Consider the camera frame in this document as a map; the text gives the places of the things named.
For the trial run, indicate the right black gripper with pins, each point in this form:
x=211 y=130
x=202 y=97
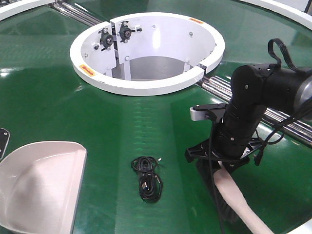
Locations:
x=231 y=136

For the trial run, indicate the beige hand broom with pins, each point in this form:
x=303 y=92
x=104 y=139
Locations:
x=228 y=198

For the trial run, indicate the beige plastic dustpan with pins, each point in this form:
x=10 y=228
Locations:
x=39 y=187

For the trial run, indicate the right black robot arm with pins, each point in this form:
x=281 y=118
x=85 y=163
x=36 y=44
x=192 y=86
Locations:
x=255 y=88

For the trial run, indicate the right steel roller set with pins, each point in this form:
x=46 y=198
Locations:
x=299 y=130

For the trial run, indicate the steel roller set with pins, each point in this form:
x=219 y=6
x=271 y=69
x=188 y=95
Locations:
x=299 y=130
x=75 y=12

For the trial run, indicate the orange arrow sticker back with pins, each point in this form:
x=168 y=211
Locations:
x=196 y=20

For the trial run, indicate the orange arrow sticker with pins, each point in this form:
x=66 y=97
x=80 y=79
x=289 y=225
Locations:
x=196 y=20
x=87 y=70

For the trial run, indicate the orange arrow sticker front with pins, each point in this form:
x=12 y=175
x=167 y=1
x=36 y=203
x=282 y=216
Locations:
x=87 y=70

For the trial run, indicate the white outer rim right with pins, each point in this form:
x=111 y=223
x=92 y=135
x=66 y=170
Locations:
x=294 y=14

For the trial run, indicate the white rim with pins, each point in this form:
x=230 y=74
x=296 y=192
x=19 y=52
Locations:
x=294 y=14
x=21 y=6

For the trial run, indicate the left steel roller set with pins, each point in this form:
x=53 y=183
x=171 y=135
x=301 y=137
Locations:
x=75 y=12

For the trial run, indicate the white outer rim left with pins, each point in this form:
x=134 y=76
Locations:
x=21 y=6

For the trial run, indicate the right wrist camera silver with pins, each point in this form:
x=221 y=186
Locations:
x=213 y=112

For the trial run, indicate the right black bearing mount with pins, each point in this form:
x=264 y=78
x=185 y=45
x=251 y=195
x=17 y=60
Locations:
x=125 y=31

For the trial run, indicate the black bearing mount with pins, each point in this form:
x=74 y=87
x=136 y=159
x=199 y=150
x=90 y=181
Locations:
x=125 y=31
x=106 y=39

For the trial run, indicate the left black bearing mount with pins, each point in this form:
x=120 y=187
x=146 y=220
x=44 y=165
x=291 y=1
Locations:
x=106 y=39

